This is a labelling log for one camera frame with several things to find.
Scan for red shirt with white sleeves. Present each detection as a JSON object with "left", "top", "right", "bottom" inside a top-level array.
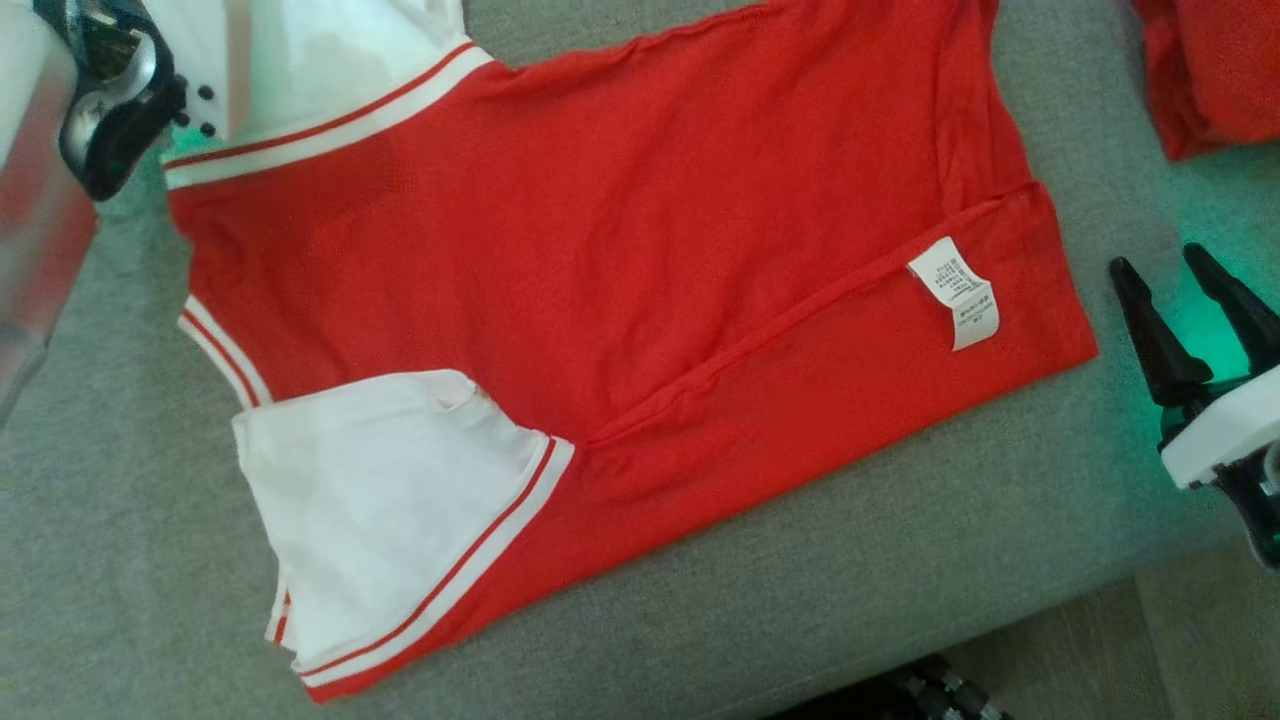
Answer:
[{"left": 163, "top": 0, "right": 1099, "bottom": 704}]

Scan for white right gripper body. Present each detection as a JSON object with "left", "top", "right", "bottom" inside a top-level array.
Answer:
[{"left": 148, "top": 0, "right": 239, "bottom": 144}]

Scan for large grey sofa seat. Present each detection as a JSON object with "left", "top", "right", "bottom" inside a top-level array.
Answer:
[{"left": 0, "top": 0, "right": 1280, "bottom": 720}]

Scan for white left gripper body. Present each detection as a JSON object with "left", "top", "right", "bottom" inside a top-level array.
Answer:
[{"left": 1158, "top": 365, "right": 1280, "bottom": 492}]

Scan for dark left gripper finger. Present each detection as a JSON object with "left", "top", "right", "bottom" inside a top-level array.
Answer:
[
  {"left": 1110, "top": 256, "right": 1214, "bottom": 407},
  {"left": 1183, "top": 242, "right": 1280, "bottom": 374}
]

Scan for red cloth pile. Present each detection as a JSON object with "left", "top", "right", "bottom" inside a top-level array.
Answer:
[{"left": 1130, "top": 0, "right": 1280, "bottom": 163}]

